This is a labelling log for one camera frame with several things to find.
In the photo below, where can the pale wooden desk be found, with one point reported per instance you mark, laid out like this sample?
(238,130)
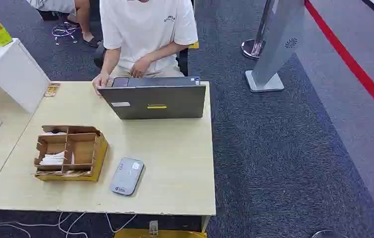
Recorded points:
(108,164)

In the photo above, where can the person's right hand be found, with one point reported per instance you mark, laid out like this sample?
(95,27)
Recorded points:
(100,81)

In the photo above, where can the person's left hand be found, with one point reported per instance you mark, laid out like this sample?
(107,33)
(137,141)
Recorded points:
(139,67)

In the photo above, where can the wooden compartment box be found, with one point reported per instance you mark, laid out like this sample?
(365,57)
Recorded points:
(72,152)

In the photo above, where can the white cards stack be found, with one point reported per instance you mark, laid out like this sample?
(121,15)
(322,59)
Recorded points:
(53,159)

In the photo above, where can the metal bracket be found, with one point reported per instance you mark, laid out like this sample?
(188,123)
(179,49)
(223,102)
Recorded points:
(153,227)

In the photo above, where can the grey laptop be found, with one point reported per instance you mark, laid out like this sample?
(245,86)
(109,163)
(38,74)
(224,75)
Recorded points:
(155,101)

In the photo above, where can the yellow base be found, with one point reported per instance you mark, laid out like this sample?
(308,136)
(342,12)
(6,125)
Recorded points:
(160,234)

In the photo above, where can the small yellow card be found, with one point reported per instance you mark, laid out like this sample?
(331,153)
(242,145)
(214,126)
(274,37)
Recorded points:
(52,89)

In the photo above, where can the seated person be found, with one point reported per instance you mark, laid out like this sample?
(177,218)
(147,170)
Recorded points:
(72,13)

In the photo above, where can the white cabinet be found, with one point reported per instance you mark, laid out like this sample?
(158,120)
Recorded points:
(9,70)

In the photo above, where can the grey card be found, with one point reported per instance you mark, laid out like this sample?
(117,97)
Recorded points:
(127,176)

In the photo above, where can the grey kiosk stand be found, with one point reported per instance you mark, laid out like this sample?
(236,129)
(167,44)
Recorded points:
(277,46)

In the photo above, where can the chrome stanchion post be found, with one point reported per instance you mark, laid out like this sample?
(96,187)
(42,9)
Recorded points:
(255,42)

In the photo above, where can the red floor tape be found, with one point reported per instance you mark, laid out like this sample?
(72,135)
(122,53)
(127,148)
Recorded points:
(351,60)

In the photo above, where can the person's hand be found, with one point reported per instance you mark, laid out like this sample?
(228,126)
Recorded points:
(100,81)
(139,67)

